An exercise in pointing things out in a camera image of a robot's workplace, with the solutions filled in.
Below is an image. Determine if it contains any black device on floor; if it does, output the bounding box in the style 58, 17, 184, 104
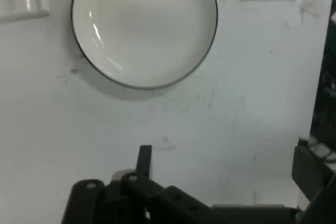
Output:
309, 11, 336, 143

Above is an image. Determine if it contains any white ceramic chopstick rest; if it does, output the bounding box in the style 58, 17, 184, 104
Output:
0, 0, 51, 23

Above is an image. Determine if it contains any white plate with black rim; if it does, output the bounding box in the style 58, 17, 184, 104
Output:
70, 0, 219, 90

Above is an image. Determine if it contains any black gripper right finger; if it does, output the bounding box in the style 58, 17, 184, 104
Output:
291, 145, 336, 224

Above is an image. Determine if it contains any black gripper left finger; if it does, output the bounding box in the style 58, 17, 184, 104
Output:
61, 144, 211, 224

